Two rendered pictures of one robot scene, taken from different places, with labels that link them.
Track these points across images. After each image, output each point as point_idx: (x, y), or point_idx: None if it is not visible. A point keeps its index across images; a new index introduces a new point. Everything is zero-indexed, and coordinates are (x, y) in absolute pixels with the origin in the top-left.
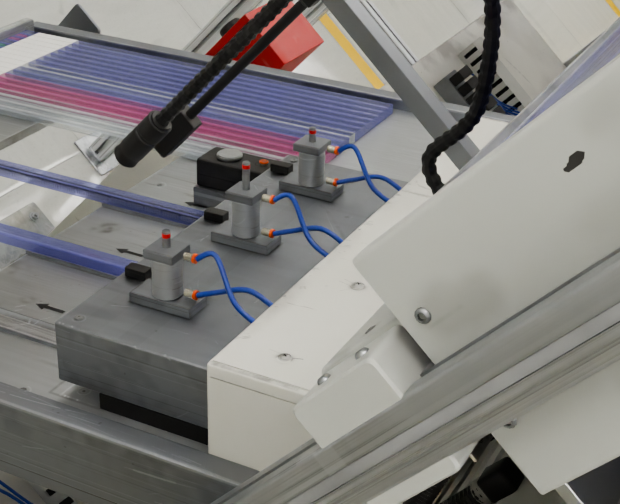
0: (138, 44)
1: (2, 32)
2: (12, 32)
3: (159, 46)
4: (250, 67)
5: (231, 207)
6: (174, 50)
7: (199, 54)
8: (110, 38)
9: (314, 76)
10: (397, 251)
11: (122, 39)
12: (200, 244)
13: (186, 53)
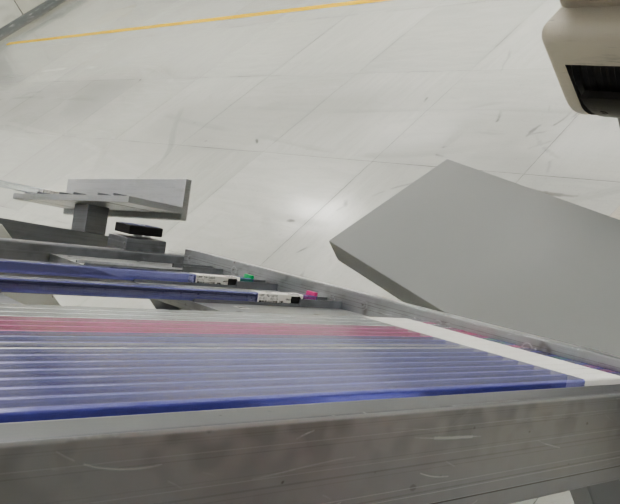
0: (561, 391)
1: (586, 352)
2: (605, 363)
3: (548, 396)
4: (388, 401)
5: None
6: (521, 396)
7: (492, 400)
8: (596, 389)
9: (283, 417)
10: None
11: (591, 392)
12: None
13: (500, 396)
